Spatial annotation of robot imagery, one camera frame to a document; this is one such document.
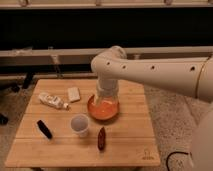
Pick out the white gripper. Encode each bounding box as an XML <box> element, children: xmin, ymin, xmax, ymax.
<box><xmin>94</xmin><ymin>78</ymin><xmax>119</xmax><ymax>105</ymax></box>

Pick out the white rectangular block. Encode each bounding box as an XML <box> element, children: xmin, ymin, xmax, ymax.
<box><xmin>68</xmin><ymin>87</ymin><xmax>81</xmax><ymax>102</ymax></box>

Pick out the white ceramic cup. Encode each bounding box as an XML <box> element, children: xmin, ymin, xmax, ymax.
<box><xmin>71</xmin><ymin>114</ymin><xmax>89</xmax><ymax>138</ymax></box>

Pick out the grey metal rail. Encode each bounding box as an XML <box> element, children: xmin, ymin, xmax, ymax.
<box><xmin>0</xmin><ymin>46</ymin><xmax>213</xmax><ymax>67</ymax></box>

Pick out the orange bowl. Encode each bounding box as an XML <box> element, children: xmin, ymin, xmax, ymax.
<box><xmin>87</xmin><ymin>95</ymin><xmax>119</xmax><ymax>121</ymax></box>

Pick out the wooden table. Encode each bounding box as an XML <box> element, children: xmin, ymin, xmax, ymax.
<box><xmin>5</xmin><ymin>79</ymin><xmax>160</xmax><ymax>167</ymax></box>

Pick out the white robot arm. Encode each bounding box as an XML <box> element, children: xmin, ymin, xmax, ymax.
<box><xmin>91</xmin><ymin>46</ymin><xmax>213</xmax><ymax>171</ymax></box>

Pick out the black cable on floor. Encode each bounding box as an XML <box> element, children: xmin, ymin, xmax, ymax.
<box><xmin>165</xmin><ymin>150</ymin><xmax>192</xmax><ymax>171</ymax></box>

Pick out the white plastic bottle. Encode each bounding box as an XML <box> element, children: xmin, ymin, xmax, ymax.
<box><xmin>38</xmin><ymin>92</ymin><xmax>69</xmax><ymax>110</ymax></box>

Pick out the black oblong object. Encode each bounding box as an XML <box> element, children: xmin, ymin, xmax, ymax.
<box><xmin>37</xmin><ymin>120</ymin><xmax>52</xmax><ymax>139</ymax></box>

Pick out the dark red pepper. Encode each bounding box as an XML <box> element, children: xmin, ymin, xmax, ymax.
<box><xmin>98</xmin><ymin>127</ymin><xmax>106</xmax><ymax>151</ymax></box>

